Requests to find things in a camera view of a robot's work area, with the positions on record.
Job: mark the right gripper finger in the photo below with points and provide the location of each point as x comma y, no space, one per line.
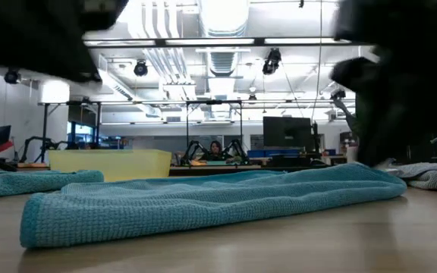
393,132

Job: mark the yellow translucent plastic basket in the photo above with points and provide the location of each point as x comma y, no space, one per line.
108,163

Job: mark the light blue microfiber towel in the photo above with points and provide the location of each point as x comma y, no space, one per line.
203,204

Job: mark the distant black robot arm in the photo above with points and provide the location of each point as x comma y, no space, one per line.
237,151
192,151

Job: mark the grey microfiber towel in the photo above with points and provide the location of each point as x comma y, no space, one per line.
431,176

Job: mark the teal microfiber towel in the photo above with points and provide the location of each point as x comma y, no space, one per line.
32,184

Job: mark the black spot lamp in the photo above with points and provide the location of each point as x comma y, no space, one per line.
140,69
12,76
271,61

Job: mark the large black monitor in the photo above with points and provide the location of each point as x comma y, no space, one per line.
287,132

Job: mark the black bar with light strips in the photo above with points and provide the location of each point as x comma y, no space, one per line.
211,41

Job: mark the person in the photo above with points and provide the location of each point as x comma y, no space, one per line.
215,151

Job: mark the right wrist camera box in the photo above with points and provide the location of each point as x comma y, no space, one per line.
351,74

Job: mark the distant black rig frame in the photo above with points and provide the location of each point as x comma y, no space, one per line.
44,129
214,102

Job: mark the black aluminium table frame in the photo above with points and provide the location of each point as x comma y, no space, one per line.
218,170

